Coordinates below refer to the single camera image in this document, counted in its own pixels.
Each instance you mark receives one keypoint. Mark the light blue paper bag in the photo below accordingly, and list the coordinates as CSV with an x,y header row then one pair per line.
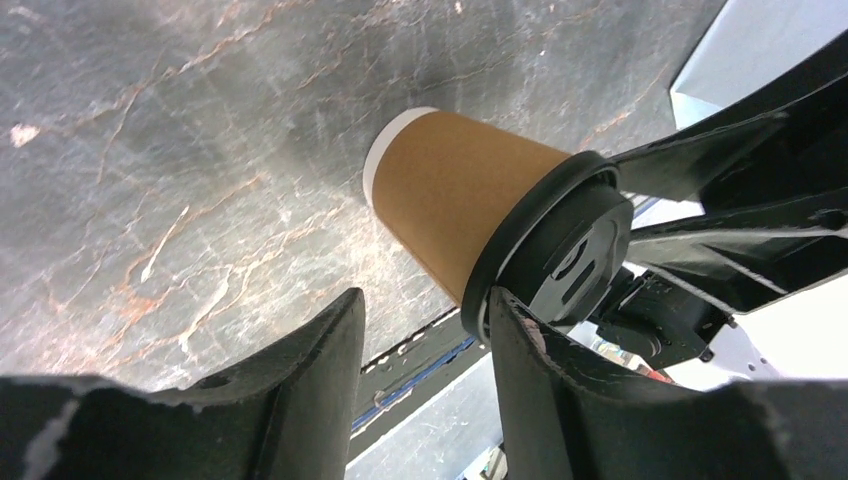
x,y
749,44

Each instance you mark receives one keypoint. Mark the black coffee cup lid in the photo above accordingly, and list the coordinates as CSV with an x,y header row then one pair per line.
x,y
558,250

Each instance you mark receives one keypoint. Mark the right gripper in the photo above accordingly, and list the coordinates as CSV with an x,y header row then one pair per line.
x,y
739,260

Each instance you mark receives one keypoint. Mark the brown paper coffee cup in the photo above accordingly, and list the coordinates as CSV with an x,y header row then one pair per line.
x,y
441,183

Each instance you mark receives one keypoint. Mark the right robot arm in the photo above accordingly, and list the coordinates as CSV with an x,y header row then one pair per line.
x,y
770,175

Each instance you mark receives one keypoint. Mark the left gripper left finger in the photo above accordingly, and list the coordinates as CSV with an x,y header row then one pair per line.
x,y
286,412

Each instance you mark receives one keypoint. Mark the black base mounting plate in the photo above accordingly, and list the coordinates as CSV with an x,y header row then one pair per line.
x,y
402,379

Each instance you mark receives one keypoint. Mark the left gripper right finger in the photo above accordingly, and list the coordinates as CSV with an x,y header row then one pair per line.
x,y
568,413

